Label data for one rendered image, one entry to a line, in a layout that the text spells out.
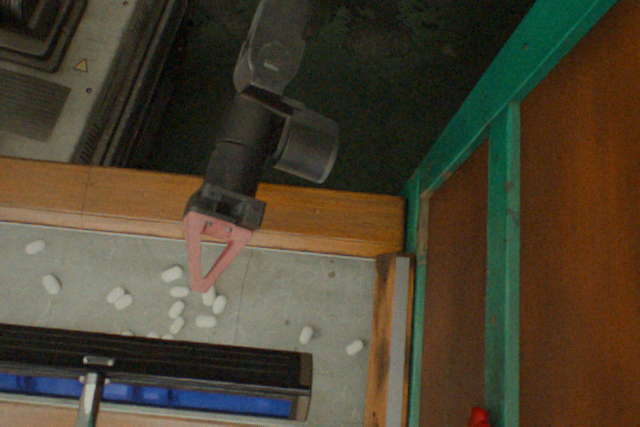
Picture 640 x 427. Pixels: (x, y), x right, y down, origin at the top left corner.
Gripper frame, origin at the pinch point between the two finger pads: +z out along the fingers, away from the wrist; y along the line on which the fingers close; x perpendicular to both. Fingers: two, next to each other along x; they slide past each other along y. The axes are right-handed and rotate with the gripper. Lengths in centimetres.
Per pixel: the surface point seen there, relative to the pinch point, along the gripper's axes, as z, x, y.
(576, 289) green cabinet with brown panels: -5.5, -21.8, -26.8
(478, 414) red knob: 5.2, -24.6, -14.6
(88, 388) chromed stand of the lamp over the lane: 13.3, 6.8, 10.1
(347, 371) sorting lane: 6, -35, 36
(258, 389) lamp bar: 9.1, -10.4, 5.2
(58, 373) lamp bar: 12.8, 10.2, 12.7
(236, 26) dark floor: -93, -7, 125
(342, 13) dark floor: -108, -39, 114
